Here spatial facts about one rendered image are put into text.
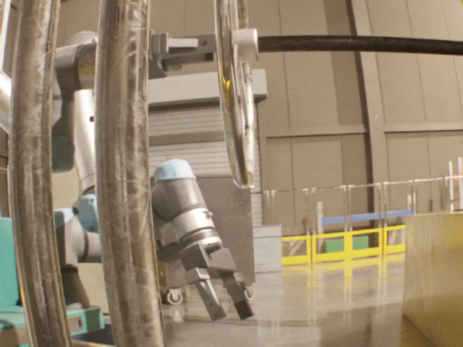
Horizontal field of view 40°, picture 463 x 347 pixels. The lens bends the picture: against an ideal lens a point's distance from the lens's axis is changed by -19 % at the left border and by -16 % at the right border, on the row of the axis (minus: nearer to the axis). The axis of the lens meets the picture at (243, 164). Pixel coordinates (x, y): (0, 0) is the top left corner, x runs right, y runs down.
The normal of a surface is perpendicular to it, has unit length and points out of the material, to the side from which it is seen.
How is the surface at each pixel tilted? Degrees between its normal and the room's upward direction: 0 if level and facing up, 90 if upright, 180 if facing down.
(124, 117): 90
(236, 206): 90
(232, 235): 90
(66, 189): 90
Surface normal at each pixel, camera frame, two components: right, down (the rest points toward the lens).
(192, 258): -0.39, -0.18
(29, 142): 0.31, -0.09
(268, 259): 0.01, -0.07
